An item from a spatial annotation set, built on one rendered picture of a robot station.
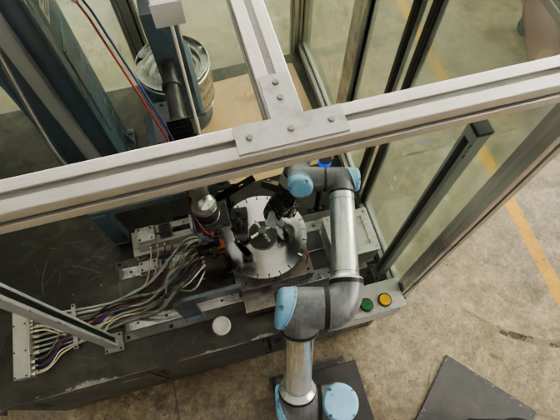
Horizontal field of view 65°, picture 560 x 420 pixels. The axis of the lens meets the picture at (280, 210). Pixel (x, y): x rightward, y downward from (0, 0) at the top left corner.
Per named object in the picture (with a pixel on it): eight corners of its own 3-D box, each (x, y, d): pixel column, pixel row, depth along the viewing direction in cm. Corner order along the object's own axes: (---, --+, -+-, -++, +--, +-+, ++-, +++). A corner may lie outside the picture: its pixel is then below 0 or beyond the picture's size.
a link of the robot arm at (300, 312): (321, 431, 143) (331, 307, 114) (275, 431, 143) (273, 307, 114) (318, 398, 153) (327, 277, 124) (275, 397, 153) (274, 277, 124)
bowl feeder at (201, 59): (213, 84, 220) (201, 27, 187) (226, 134, 208) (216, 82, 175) (152, 97, 217) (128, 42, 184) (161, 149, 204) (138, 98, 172)
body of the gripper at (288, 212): (277, 222, 152) (288, 196, 145) (264, 206, 157) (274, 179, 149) (294, 218, 157) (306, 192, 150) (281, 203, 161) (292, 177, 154)
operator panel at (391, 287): (387, 287, 177) (395, 277, 163) (397, 313, 173) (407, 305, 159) (320, 305, 174) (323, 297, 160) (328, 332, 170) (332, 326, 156)
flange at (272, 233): (241, 234, 165) (241, 232, 163) (263, 216, 168) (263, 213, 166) (261, 255, 162) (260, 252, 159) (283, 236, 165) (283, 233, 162)
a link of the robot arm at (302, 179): (325, 178, 130) (322, 158, 138) (287, 178, 130) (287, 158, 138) (323, 200, 134) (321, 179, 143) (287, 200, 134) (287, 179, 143)
